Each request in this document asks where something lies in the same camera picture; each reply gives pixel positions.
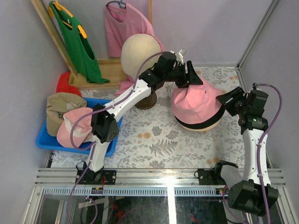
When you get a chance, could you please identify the blue-grey hanger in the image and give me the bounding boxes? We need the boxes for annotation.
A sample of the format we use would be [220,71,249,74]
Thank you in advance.
[106,0,126,9]

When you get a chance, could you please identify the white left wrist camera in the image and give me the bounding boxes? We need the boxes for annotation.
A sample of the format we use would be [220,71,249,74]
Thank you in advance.
[170,48,186,63]

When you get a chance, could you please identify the yellow hanger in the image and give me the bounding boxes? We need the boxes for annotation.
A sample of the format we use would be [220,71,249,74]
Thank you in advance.
[48,0,87,39]

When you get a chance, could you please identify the red cloth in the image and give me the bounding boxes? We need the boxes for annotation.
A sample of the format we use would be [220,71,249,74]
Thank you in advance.
[56,71,82,97]

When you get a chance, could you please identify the wooden clothes rack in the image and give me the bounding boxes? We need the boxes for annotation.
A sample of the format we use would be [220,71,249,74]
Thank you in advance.
[30,0,157,91]

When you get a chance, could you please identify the pink bucket hat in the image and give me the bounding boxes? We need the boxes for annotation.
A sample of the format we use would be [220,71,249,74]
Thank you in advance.
[171,79,222,116]

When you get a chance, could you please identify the blue plastic bin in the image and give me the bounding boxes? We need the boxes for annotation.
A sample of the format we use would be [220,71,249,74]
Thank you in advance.
[36,98,118,157]

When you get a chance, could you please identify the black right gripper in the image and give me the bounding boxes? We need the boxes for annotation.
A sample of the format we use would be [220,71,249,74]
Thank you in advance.
[215,86,249,117]

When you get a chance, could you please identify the aluminium corner post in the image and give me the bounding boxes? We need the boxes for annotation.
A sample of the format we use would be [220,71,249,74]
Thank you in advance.
[237,0,281,70]

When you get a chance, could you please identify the black bucket hat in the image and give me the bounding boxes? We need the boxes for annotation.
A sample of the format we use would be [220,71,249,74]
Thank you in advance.
[174,106,225,124]

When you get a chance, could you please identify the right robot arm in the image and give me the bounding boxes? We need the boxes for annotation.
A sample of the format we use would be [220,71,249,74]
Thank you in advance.
[194,84,278,217]

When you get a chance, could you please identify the pink t-shirt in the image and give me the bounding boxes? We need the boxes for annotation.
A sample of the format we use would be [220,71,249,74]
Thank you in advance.
[105,3,164,96]

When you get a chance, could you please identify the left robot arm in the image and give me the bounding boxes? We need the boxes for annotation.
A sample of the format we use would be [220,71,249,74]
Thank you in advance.
[77,51,203,184]

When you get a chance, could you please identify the green tank top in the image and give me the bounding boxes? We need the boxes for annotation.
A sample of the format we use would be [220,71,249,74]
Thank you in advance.
[48,1,110,84]

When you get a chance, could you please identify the pink baseball cap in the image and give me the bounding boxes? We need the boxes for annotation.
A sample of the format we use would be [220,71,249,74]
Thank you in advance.
[57,107,93,148]

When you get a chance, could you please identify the beige cap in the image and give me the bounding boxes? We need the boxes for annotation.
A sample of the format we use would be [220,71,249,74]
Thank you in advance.
[46,92,87,137]

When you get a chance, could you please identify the dark round mannequin stand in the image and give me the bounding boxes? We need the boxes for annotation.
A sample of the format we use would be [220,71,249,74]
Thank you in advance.
[135,92,157,110]

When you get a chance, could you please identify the beige mannequin head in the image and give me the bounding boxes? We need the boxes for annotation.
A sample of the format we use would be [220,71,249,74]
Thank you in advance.
[121,34,161,80]

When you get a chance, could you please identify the floral table mat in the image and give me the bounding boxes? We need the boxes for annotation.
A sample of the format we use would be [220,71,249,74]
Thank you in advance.
[50,65,260,169]

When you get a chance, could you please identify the beige straw hat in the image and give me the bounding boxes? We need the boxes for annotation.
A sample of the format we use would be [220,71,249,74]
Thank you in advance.
[176,116,223,132]

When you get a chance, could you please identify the aluminium mounting rail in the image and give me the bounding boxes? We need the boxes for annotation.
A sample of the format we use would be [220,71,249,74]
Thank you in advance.
[35,168,285,197]

